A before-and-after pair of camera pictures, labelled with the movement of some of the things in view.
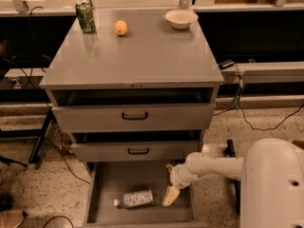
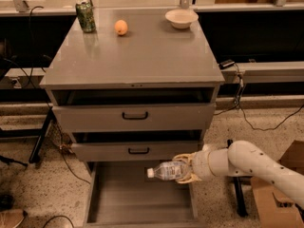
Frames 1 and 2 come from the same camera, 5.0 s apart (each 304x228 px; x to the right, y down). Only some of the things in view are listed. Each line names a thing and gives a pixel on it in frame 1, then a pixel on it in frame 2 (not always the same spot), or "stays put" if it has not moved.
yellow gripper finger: (172, 193) -> (191, 178)
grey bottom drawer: (109, 180) stays put
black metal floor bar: (237, 183) stays put
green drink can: (85, 17) stays put
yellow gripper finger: (170, 167) -> (181, 157)
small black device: (226, 64) stays put
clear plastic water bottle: (135, 199) -> (168, 170)
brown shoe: (11, 218) stays put
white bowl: (181, 18) stays put
